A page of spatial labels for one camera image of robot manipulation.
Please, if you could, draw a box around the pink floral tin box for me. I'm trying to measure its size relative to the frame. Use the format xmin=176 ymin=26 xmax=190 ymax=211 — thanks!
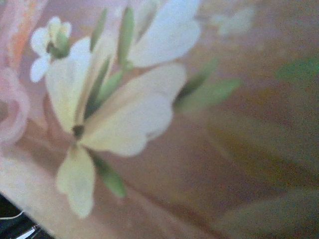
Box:
xmin=0 ymin=0 xmax=319 ymax=239

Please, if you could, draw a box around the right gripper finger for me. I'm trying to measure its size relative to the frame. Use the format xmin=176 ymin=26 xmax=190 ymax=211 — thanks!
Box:
xmin=0 ymin=194 xmax=55 ymax=239

